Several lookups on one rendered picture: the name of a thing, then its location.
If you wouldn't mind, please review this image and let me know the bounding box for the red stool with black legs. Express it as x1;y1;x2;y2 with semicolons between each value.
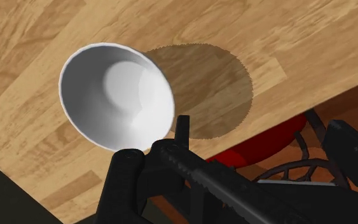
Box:
205;108;352;190

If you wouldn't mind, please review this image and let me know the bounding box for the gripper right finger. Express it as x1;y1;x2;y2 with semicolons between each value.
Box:
321;119;358;224

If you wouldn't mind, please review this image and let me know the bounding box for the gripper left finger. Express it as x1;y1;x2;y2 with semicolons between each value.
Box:
94;115;191;224

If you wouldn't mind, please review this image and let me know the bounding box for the white bowl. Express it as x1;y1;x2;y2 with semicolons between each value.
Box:
58;42;176;153

